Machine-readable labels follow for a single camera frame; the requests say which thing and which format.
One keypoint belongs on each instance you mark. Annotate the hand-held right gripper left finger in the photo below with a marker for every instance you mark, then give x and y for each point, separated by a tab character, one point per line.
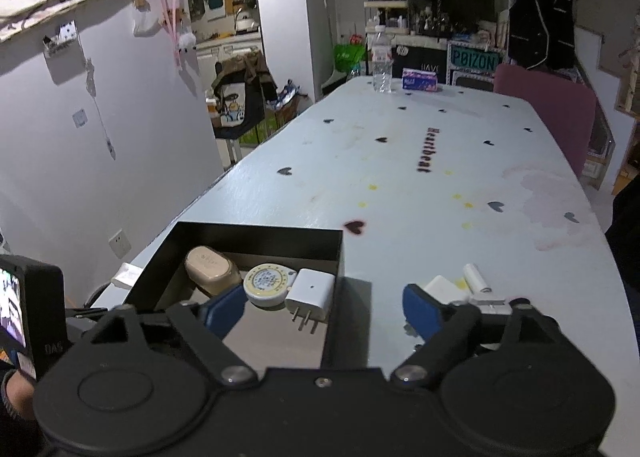
225	309

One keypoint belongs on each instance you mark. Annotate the green plastic bag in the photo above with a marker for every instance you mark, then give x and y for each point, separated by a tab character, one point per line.
347	57

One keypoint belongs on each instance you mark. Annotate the white cube charger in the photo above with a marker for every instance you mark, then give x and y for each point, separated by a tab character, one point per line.
445	289

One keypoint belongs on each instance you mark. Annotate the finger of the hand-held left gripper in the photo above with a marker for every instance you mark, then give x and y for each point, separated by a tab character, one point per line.
80	322

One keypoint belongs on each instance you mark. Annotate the pink chair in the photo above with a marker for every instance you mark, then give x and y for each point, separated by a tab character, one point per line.
550	107

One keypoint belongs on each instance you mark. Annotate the metal kettle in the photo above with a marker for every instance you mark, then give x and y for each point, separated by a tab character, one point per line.
244	21

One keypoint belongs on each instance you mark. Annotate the small white cylinder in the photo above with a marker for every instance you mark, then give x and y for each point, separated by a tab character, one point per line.
475	278

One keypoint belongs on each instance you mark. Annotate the cartoon tote bag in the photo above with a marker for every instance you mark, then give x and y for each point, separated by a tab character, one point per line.
232	107

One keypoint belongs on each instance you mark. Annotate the black cardboard box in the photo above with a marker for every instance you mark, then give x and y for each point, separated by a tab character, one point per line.
250	247

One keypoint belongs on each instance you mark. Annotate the white plush toy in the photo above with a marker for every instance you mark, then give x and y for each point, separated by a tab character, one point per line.
186	39

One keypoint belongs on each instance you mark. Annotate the brown jacket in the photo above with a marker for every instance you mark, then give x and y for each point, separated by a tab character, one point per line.
255	69

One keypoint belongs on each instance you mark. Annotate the round white tape measure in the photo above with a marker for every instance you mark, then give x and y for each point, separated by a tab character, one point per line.
267	284

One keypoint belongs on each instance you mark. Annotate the teal lettered sign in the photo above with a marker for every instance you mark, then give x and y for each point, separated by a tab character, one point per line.
472	59

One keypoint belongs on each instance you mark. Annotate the white wall socket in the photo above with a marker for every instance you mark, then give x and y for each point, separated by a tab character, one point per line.
119	243

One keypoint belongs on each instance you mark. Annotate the cream satin ribbon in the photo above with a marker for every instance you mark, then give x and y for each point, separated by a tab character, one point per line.
124	276

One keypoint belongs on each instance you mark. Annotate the person's left hand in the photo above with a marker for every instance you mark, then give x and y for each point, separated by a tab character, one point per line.
17	392

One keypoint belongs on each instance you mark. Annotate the black vest with white trim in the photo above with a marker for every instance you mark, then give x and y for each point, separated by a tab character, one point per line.
542	27

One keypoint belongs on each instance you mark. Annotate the beige earbud case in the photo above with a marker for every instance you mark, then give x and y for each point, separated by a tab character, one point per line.
210	269

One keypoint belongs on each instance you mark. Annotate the clear water bottle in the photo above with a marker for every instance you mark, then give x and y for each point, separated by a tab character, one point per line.
381	62

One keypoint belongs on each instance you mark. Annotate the white plug charger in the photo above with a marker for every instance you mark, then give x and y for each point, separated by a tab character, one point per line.
310	294

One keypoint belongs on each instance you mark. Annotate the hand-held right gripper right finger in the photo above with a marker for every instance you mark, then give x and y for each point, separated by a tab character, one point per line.
422	312

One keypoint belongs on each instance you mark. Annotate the purple tissue pack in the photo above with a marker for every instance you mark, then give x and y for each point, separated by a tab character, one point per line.
421	79

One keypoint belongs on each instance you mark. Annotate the wall hook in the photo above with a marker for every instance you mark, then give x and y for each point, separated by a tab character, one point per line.
79	118

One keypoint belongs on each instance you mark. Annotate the white shelf rack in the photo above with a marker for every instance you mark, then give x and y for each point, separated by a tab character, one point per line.
385	3

